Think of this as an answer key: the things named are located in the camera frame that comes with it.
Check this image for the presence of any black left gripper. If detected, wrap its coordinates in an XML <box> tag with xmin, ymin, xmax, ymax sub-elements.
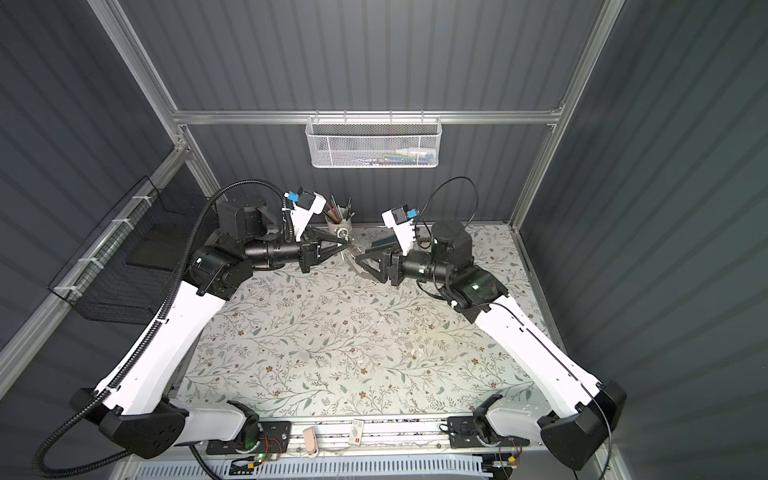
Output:
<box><xmin>244</xmin><ymin>227</ymin><xmax>348</xmax><ymax>275</ymax></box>

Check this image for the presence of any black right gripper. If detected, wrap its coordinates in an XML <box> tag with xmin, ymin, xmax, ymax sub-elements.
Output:
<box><xmin>356</xmin><ymin>239</ymin><xmax>450</xmax><ymax>288</ymax></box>

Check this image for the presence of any silver metal carabiner key holder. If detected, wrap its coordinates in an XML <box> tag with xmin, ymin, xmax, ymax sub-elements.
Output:
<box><xmin>342</xmin><ymin>230</ymin><xmax>374</xmax><ymax>281</ymax></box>

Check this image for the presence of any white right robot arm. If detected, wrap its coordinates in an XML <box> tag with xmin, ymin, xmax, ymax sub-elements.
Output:
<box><xmin>356</xmin><ymin>221</ymin><xmax>627</xmax><ymax>471</ymax></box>

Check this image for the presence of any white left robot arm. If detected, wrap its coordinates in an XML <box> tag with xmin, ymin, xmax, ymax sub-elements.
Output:
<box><xmin>70</xmin><ymin>191</ymin><xmax>347</xmax><ymax>459</ymax></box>

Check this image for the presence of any teal stapler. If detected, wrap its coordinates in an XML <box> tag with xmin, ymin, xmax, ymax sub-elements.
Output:
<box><xmin>371</xmin><ymin>236</ymin><xmax>399</xmax><ymax>249</ymax></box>

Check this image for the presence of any white metal pen cup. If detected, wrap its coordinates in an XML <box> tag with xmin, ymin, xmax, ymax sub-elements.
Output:
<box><xmin>326</xmin><ymin>219</ymin><xmax>353</xmax><ymax>240</ymax></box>

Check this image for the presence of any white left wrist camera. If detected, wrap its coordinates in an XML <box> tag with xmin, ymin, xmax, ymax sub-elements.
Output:
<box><xmin>283</xmin><ymin>188</ymin><xmax>327</xmax><ymax>242</ymax></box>

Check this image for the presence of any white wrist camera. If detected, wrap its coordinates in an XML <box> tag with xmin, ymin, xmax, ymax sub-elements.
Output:
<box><xmin>382</xmin><ymin>205</ymin><xmax>419</xmax><ymax>255</ymax></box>
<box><xmin>283</xmin><ymin>188</ymin><xmax>327</xmax><ymax>242</ymax></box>

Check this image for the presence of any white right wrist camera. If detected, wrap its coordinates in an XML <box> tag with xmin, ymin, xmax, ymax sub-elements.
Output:
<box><xmin>382</xmin><ymin>205</ymin><xmax>419</xmax><ymax>255</ymax></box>

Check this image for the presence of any white wire mesh basket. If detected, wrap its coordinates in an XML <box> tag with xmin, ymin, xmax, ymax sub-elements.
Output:
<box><xmin>305</xmin><ymin>119</ymin><xmax>443</xmax><ymax>169</ymax></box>

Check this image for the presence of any black right camera cable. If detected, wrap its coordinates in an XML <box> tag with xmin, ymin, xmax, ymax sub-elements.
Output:
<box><xmin>418</xmin><ymin>175</ymin><xmax>480</xmax><ymax>238</ymax></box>

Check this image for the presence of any black corrugated cable conduit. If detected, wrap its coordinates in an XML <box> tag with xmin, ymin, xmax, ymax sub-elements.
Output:
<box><xmin>31</xmin><ymin>178</ymin><xmax>286</xmax><ymax>479</ymax></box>

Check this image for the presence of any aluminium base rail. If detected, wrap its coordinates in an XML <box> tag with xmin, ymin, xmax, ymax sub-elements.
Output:
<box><xmin>194</xmin><ymin>413</ymin><xmax>530</xmax><ymax>463</ymax></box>

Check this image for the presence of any black wire wall basket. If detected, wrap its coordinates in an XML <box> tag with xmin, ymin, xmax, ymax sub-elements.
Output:
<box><xmin>48</xmin><ymin>169</ymin><xmax>206</xmax><ymax>325</ymax></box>

